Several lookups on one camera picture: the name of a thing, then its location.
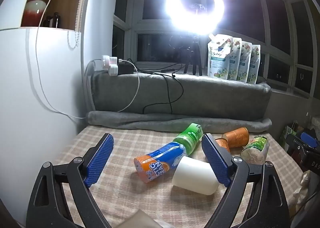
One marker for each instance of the black tripod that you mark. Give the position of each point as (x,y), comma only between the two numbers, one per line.
(193,52)

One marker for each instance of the white cabinet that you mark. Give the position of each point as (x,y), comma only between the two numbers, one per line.
(25,80)

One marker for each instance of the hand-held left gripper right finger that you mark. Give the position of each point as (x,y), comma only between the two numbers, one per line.
(215,158)

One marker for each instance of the crumpled white cloth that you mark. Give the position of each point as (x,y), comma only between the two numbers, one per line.
(302,188)

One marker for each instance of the white cup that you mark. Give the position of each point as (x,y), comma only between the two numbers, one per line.
(193,175)

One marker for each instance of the checked beige cloth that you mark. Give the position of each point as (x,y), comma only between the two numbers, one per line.
(125,193)

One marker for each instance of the red and white vase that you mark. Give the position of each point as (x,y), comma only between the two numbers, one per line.
(36,5)

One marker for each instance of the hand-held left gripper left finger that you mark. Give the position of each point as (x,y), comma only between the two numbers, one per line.
(98,158)

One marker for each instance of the green box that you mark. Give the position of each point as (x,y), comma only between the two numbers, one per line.
(290,133)

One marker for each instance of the orange paper cup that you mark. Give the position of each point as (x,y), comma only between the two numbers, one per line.
(223,145)
(237,138)

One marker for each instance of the grey rolled blanket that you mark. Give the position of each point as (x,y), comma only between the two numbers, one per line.
(175,120)

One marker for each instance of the green plastic bottle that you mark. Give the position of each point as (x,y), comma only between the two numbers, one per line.
(190,138)

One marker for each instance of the blue and orange drink bottle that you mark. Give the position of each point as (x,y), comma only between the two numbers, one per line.
(157,161)

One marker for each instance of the white charger plug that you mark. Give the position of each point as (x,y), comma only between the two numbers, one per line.
(108,59)
(114,69)

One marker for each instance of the translucent plastic piece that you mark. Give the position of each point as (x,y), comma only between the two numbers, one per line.
(142,220)

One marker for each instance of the white floral refill pouch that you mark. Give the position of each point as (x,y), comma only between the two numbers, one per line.
(255,67)
(218,57)
(236,62)
(245,65)

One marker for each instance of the white window frame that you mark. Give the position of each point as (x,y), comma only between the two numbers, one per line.
(132,27)

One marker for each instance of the grey cushion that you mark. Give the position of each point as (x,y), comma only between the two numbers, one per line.
(212,98)

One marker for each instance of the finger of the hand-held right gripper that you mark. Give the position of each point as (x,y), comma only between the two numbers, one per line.
(310,139)

